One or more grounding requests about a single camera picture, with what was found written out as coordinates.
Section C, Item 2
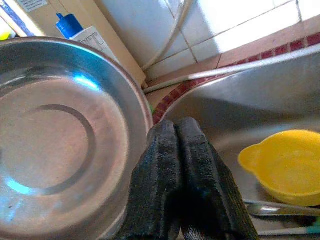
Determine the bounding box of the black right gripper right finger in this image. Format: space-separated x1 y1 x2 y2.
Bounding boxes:
176 117 260 240

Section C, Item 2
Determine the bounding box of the yellow plastic bowl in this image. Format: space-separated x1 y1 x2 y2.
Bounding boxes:
237 129 320 207

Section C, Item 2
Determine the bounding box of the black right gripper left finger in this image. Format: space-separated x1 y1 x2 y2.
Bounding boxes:
117 120 183 240

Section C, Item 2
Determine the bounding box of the green dish soap bottle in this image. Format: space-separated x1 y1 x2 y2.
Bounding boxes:
55 12 121 63

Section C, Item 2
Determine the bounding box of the stainless steel bowl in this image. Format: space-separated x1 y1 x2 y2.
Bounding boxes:
0 36 154 240

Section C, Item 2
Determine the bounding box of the beige water ionizer appliance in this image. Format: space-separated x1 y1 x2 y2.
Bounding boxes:
0 0 147 88

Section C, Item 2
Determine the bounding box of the thin white hose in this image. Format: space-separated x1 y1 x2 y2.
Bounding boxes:
141 0 195 71

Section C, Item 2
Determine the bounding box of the steel sink basin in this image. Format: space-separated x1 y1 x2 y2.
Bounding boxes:
157 44 320 240

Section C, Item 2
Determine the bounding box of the steel spoon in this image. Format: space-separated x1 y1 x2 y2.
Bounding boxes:
246 201 320 218

